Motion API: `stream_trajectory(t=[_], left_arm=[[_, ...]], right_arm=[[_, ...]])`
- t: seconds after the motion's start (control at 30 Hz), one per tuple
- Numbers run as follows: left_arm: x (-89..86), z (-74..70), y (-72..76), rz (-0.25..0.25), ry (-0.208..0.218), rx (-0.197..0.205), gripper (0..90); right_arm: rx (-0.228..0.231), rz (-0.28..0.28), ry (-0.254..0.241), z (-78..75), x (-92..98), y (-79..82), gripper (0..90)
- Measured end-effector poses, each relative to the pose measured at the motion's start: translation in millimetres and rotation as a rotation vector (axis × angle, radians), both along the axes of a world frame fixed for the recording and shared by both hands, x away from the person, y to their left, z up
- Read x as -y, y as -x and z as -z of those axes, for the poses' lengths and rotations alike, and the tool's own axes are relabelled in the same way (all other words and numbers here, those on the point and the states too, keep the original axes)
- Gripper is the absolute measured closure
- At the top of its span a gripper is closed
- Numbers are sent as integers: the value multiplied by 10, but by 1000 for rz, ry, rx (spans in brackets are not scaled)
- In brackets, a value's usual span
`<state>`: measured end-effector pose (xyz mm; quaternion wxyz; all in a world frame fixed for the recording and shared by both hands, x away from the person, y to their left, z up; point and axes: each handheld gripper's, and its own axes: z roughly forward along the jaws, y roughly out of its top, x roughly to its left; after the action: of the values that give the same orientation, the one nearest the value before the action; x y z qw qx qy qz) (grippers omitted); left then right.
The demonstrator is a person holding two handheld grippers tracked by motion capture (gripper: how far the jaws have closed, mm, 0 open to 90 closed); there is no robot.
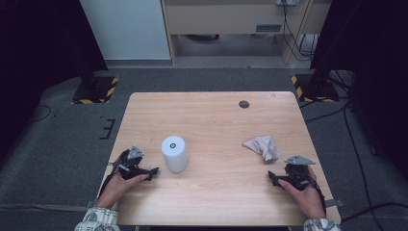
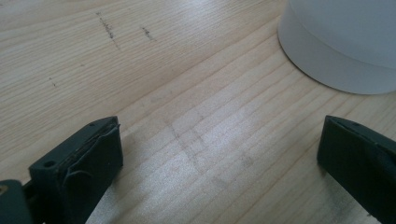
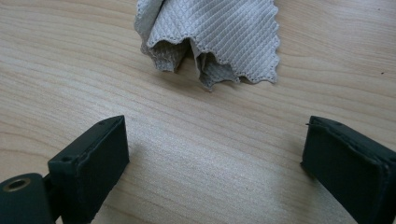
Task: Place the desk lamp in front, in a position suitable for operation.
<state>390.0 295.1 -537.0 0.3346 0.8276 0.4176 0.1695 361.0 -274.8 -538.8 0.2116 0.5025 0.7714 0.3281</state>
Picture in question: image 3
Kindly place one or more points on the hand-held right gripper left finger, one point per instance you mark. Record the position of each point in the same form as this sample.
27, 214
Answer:
90, 168

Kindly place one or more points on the grey cloth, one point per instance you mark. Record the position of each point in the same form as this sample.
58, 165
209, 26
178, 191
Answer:
224, 34

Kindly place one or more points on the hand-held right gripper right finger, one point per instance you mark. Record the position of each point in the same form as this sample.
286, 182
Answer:
348, 168

